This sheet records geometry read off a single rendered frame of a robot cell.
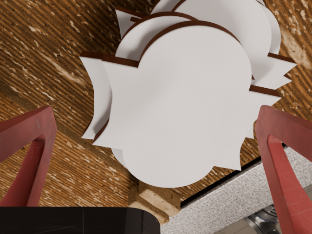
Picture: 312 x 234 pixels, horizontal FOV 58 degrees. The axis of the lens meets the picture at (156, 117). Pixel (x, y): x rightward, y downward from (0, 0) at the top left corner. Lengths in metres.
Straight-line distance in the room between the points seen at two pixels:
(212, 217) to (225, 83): 0.30
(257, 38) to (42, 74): 0.19
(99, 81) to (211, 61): 0.08
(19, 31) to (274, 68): 0.21
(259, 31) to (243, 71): 0.03
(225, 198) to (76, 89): 0.25
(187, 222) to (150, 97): 0.30
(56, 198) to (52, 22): 0.24
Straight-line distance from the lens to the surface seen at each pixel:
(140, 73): 0.18
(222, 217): 0.46
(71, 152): 0.34
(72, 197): 0.40
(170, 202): 0.35
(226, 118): 0.20
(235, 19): 0.19
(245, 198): 0.43
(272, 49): 0.23
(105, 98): 0.20
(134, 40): 0.18
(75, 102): 0.30
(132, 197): 0.35
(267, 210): 1.35
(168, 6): 0.20
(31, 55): 0.29
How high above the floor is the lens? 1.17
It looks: 55 degrees down
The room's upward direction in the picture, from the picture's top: 177 degrees counter-clockwise
